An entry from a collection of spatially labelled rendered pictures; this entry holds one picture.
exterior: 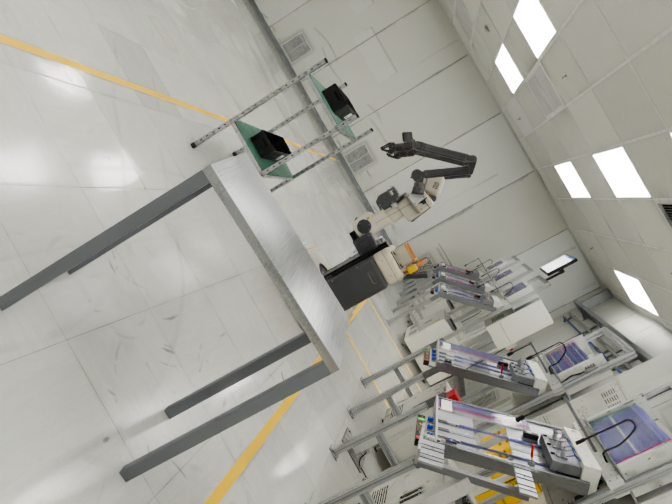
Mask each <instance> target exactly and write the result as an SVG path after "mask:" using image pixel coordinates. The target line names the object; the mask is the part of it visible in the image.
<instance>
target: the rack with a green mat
mask: <svg viewBox="0 0 672 504"><path fill-rule="evenodd" d="M327 63H328V60H327V59H326V58H324V59H323V60H321V61H320V62H318V63H316V64H315V65H313V66H312V67H310V68H309V69H307V70H305V71H304V72H302V73H301V74H299V75H298V76H296V77H295V78H293V79H292V80H290V81H288V82H287V83H285V84H284V85H282V86H281V87H279V88H277V89H276V90H274V91H273V92H271V93H270V94H268V95H267V96H265V97H263V98H262V99H260V100H259V101H257V102H256V103H254V104H252V105H251V106H249V107H248V108H246V109H245V110H243V111H242V112H240V113H238V114H237V115H235V116H234V117H232V118H231V119H229V120H228V121H226V122H224V123H223V124H221V125H220V126H218V127H217V128H215V129H213V130H212V131H210V132H209V133H207V134H206V135H204V136H203V137H201V138H199V139H198V140H196V141H195V142H193V143H191V147H192V148H193V149H194V148H196V147H197V146H198V145H200V144H201V143H203V142H205V141H206V140H208V139H209V138H211V137H212V136H214V135H216V134H217V133H219V132H220V131H222V130H223V129H225V128H226V127H228V126H230V125H232V127H233V129H234V131H235V132H236V134H237V136H238V138H239V139H240V141H241V143H242V145H243V147H241V148H239V149H238V150H236V151H234V152H233V153H232V154H233V156H237V155H238V154H240V153H241V152H243V151H244V150H246V152H247V153H248V155H249V157H250V159H251V161H252V162H253V164H254V166H255V167H256V169H257V170H258V172H259V174H260V175H261V177H265V178H274V179H282V180H284V181H283V182H281V183H280V184H278V185H276V186H275V187H273V188H271V189H270V191H271V193H273V192H274V191H276V190H277V189H279V188H281V187H282V186H284V185H286V184H287V183H289V182H291V181H292V180H294V179H296V178H297V177H299V176H301V175H302V174H304V173H306V172H307V171H309V170H311V169H312V168H314V167H316V166H317V165H319V164H321V163H322V162H324V161H325V160H327V159H329V158H330V157H332V156H334V155H335V154H337V153H339V152H340V151H342V150H344V149H345V148H347V147H349V146H350V145H352V144H354V143H355V142H357V141H359V140H360V139H362V138H364V137H365V136H367V135H369V134H370V133H372V132H373V131H374V130H373V129H372V128H370V129H369V130H367V131H365V132H364V133H362V134H360V135H359V136H357V137H355V135H354V133H353V132H352V130H351V128H350V126H349V125H348V124H350V123H351V122H353V121H355V120H356V119H358V118H360V117H359V115H358V113H356V114H355V115H353V116H351V117H350V118H348V119H346V120H345V121H342V120H341V119H340V118H339V117H338V116H337V115H335V114H334V113H333V111H332V109H331V108H330V106H329V104H328V102H327V101H326V99H325V97H324V95H323V94H322V91H323V90H325V89H326V88H325V87H324V86H323V85H322V84H321V83H319V82H318V81H317V80H316V79H315V78H314V77H313V76H312V75H311V73H313V72H314V71H316V70H317V69H319V68H320V67H322V66H324V65H325V64H327ZM305 77H306V79H307V81H308V83H309V84H310V86H311V88H312V90H313V91H314V93H315V95H316V97H317V98H318V100H316V101H314V102H313V103H311V104H310V105H308V106H306V107H305V108H303V109H302V110H300V111H298V112H297V113H295V114H294V115H292V116H290V117H289V118H287V119H286V120H284V121H283V122H281V123H279V124H278V125H276V126H275V127H273V128H271V129H270V130H268V132H270V133H273V132H275V131H276V130H278V129H280V128H281V127H283V126H284V125H286V124H288V123H289V122H291V121H292V120H294V119H296V118H297V117H299V116H300V115H302V114H303V113H305V112H307V111H308V110H310V109H311V108H313V107H315V106H316V105H318V104H319V103H320V104H321V106H322V107H323V109H324V111H325V113H326V114H327V116H328V118H329V120H330V121H331V123H332V125H333V128H332V129H330V130H329V131H327V132H325V133H324V134H322V135H320V136H319V137H317V138H316V139H314V140H312V141H311V142H309V143H307V144H306V145H304V146H303V147H301V148H299V149H298V150H296V151H294V152H293V153H291V154H289V155H288V156H286V157H285V158H283V159H281V160H280V161H278V162H277V161H273V160H268V159H264V158H261V157H260V155H259V153H258V152H257V150H256V148H255V146H254V144H253V143H252V141H251V139H250V138H251V137H252V136H254V135H256V134H257V133H259V132H260V131H261V130H262V129H260V128H257V127H254V126H252V125H249V124H246V123H244V122H241V121H239V119H241V118H242V117H244V116H245V115H247V114H248V113H250V112H252V111H253V110H255V109H256V108H258V107H259V106H261V105H263V104H264V103H266V102H267V101H269V100H270V99H272V98H273V97H275V96H277V95H278V94H280V93H281V92H283V91H284V90H286V89H288V88H289V87H291V86H292V85H294V84H295V83H297V82H299V81H300V80H302V79H303V78H305ZM335 132H338V133H340V134H342V135H343V136H345V137H346V138H348V139H349V140H351V141H349V142H347V143H346V144H344V145H342V146H341V147H339V148H337V149H336V150H334V151H332V152H331V153H329V154H327V155H326V156H324V157H322V158H321V159H319V160H317V161H316V162H314V163H313V164H311V165H309V166H308V167H306V168H304V169H303V170H301V171H299V172H298V173H296V174H294V175H292V173H291V171H290V169H289V167H288V166H287V164H286V162H288V161H289V160H291V159H293V158H294V157H296V156H298V155H299V154H301V153H302V152H304V151H306V150H307V149H309V148H311V147H312V146H314V145H316V144H317V143H319V142H320V141H322V140H324V139H325V138H327V137H329V136H330V135H332V134H334V133H335Z"/></svg>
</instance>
